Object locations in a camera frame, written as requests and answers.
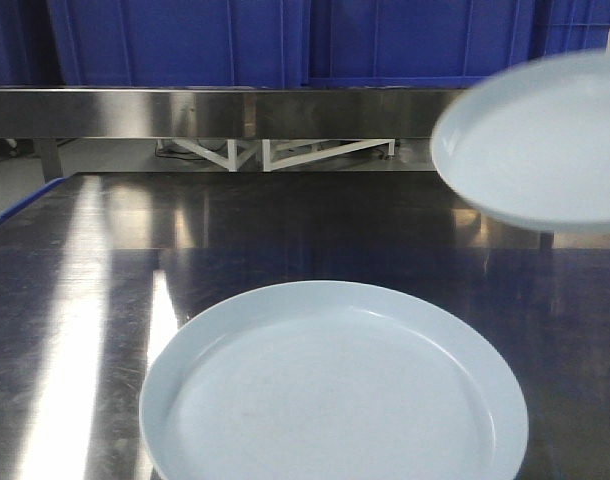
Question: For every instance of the large blue crate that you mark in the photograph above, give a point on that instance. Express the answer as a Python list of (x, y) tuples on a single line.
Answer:
[(437, 44), (182, 43)]

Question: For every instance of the white metal frame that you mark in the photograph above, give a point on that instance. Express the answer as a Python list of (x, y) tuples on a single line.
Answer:
[(273, 155)]

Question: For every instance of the large blue crate centre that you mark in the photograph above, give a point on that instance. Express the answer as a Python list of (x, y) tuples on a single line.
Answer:
[(437, 44)]

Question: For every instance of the blue bin lower left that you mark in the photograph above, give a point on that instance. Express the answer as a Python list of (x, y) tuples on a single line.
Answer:
[(28, 199)]

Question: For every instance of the large blue crate left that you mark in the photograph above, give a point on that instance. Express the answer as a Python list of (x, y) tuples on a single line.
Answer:
[(182, 43)]

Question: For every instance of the light blue plate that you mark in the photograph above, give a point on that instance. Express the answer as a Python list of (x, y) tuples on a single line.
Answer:
[(331, 380), (530, 146)]

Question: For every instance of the light blue plate front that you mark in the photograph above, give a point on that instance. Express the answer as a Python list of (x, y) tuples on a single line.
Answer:
[(331, 380)]

